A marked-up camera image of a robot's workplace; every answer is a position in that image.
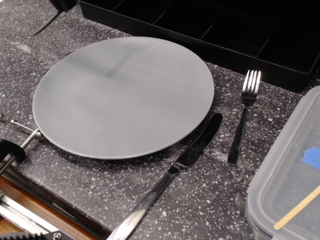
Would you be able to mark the black compartment tray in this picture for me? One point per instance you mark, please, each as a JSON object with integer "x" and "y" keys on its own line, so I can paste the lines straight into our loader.
{"x": 280, "y": 38}

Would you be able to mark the silver metal spoon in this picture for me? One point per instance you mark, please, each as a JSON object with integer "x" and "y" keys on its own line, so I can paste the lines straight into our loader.
{"x": 45, "y": 24}

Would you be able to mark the silver table knife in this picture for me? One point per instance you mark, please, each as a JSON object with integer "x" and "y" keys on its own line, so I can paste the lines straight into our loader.
{"x": 188, "y": 157}

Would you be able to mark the wooden stir stick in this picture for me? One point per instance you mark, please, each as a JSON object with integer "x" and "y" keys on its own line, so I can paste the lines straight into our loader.
{"x": 297, "y": 209}

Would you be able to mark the blue tape piece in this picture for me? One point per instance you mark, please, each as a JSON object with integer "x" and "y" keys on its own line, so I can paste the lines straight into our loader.
{"x": 312, "y": 157}

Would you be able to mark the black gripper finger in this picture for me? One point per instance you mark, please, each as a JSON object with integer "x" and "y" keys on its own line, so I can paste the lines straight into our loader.
{"x": 63, "y": 5}

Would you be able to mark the aluminium rail with bracket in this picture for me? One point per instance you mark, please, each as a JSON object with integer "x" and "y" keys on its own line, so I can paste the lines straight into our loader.
{"x": 32, "y": 226}

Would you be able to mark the metal screw clamp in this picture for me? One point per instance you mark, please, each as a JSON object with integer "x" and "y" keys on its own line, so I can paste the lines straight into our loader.
{"x": 11, "y": 151}

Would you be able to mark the clear plastic lidded container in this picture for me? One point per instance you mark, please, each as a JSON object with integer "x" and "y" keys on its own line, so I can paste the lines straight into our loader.
{"x": 283, "y": 180}

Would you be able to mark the grey round plate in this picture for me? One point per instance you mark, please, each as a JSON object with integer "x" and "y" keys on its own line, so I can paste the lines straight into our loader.
{"x": 122, "y": 98}

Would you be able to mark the silver metal fork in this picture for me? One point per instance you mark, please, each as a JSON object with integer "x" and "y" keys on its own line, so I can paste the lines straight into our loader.
{"x": 248, "y": 97}

